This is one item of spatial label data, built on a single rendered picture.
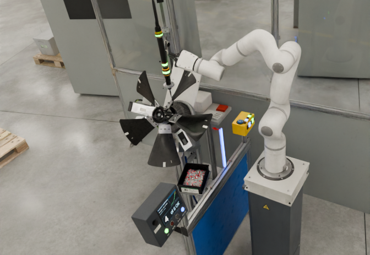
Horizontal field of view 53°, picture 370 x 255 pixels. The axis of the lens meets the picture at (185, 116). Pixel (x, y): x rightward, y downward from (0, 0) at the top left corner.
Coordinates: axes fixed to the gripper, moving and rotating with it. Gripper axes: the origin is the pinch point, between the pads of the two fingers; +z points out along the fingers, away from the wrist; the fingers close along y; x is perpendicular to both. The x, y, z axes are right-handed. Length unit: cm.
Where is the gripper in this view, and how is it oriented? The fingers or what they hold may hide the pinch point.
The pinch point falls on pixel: (172, 55)
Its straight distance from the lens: 215.1
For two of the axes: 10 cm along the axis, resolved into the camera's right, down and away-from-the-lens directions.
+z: -9.0, -3.7, 2.4
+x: 1.9, 1.6, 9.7
